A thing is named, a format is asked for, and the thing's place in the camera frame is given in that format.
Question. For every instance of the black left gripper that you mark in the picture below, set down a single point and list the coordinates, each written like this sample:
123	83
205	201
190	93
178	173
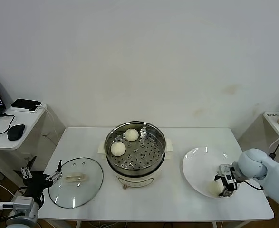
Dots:
37	180

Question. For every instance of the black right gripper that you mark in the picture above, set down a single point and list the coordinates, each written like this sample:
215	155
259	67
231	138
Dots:
233	186

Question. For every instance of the white steamed baozi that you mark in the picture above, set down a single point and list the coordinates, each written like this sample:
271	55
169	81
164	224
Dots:
118	149
131	135
213	188

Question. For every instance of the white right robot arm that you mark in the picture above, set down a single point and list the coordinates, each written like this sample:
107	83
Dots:
272	175

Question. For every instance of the perforated stainless steel steamer basket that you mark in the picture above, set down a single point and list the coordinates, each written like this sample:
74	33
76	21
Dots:
144	158

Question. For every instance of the large white plate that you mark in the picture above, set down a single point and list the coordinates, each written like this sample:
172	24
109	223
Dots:
201	166

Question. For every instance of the black computer mouse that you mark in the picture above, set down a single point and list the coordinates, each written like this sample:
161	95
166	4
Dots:
15	131

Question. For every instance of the white side table with laptop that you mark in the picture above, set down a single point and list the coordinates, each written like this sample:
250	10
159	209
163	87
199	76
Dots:
1	142

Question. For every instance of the black smartphone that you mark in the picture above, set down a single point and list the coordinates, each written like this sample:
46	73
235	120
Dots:
24	104

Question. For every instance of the white side table with cup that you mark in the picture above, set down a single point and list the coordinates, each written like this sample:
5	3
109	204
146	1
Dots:
273	120

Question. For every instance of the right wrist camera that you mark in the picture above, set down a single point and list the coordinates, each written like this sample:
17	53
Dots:
226	173

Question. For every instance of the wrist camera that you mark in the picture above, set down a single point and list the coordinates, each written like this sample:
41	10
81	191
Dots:
226	173
22	204

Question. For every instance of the white wall socket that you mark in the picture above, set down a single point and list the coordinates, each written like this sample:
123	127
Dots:
28	157

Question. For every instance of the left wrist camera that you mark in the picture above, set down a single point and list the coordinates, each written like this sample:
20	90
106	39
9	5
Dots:
22	204

